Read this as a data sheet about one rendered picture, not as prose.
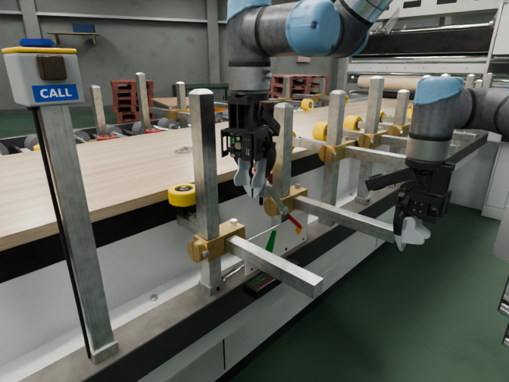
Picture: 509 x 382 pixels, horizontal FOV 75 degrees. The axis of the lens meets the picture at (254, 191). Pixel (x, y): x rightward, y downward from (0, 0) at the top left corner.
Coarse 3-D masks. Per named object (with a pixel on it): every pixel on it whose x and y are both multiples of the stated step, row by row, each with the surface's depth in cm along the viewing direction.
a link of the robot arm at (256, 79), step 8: (232, 72) 57; (240, 72) 56; (248, 72) 56; (256, 72) 56; (264, 72) 57; (232, 80) 58; (240, 80) 57; (248, 80) 56; (256, 80) 57; (264, 80) 57; (232, 88) 58; (240, 88) 57; (248, 88) 57; (256, 88) 57; (264, 88) 58
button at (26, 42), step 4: (24, 40) 42; (28, 40) 42; (32, 40) 42; (36, 40) 42; (40, 40) 42; (44, 40) 42; (48, 40) 43; (20, 44) 42; (24, 44) 42; (28, 44) 42; (32, 44) 42; (36, 44) 42; (40, 44) 42; (44, 44) 42; (48, 44) 43; (52, 44) 43
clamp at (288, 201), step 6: (294, 186) 96; (294, 192) 92; (300, 192) 92; (306, 192) 94; (270, 198) 88; (282, 198) 88; (288, 198) 89; (264, 204) 89; (270, 204) 87; (288, 204) 89; (264, 210) 90; (270, 210) 88; (276, 210) 87; (294, 210) 92; (270, 216) 89; (282, 216) 89
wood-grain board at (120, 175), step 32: (0, 160) 112; (32, 160) 112; (96, 160) 112; (128, 160) 112; (160, 160) 112; (192, 160) 112; (224, 160) 112; (0, 192) 84; (32, 192) 84; (96, 192) 84; (128, 192) 84; (160, 192) 84; (0, 224) 67; (32, 224) 67
